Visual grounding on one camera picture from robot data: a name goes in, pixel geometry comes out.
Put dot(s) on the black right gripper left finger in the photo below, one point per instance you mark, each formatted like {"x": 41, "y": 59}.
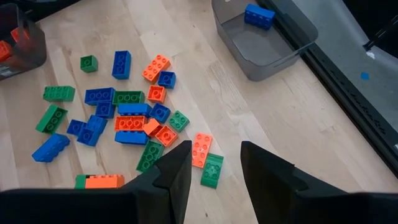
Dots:
{"x": 140, "y": 205}

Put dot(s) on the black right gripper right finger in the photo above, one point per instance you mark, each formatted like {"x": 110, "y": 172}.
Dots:
{"x": 286, "y": 199}

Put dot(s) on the green long toy brick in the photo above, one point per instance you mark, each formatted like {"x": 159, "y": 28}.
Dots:
{"x": 128, "y": 97}
{"x": 59, "y": 94}
{"x": 149, "y": 155}
{"x": 51, "y": 119}
{"x": 212, "y": 171}

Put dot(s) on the blue long toy brick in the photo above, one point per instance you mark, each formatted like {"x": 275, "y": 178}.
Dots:
{"x": 134, "y": 109}
{"x": 259, "y": 15}
{"x": 131, "y": 138}
{"x": 121, "y": 65}
{"x": 99, "y": 96}
{"x": 50, "y": 148}

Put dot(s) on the orange square toy brick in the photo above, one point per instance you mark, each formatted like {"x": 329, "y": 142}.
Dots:
{"x": 151, "y": 127}
{"x": 156, "y": 94}
{"x": 166, "y": 136}

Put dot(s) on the orange long toy brick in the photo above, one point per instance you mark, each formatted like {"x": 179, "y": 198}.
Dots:
{"x": 201, "y": 150}
{"x": 104, "y": 181}
{"x": 156, "y": 68}
{"x": 130, "y": 123}
{"x": 4, "y": 49}
{"x": 18, "y": 34}

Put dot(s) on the green square toy brick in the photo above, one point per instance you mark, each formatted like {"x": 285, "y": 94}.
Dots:
{"x": 178, "y": 121}
{"x": 80, "y": 182}
{"x": 89, "y": 64}

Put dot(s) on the blue square toy brick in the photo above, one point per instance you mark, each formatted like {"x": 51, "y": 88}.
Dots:
{"x": 105, "y": 110}
{"x": 88, "y": 137}
{"x": 75, "y": 127}
{"x": 166, "y": 80}
{"x": 97, "y": 122}
{"x": 159, "y": 113}

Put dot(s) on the grey translucent plastic bin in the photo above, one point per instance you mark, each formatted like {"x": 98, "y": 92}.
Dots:
{"x": 261, "y": 59}
{"x": 28, "y": 53}

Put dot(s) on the blue floor sticker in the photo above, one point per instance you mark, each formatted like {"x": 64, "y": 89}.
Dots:
{"x": 364, "y": 75}

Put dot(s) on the black partition panel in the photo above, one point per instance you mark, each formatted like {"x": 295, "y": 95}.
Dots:
{"x": 379, "y": 12}

